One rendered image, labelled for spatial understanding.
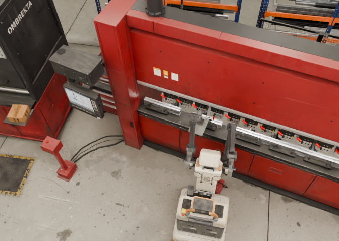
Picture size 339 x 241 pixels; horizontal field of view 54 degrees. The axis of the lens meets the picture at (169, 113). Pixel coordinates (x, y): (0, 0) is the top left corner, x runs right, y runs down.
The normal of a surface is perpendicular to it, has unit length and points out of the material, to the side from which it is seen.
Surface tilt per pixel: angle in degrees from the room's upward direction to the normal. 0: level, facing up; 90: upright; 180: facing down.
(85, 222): 0
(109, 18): 0
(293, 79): 90
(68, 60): 0
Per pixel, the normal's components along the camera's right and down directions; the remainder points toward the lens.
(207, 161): -0.17, 0.18
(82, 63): -0.03, -0.59
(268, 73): -0.40, 0.74
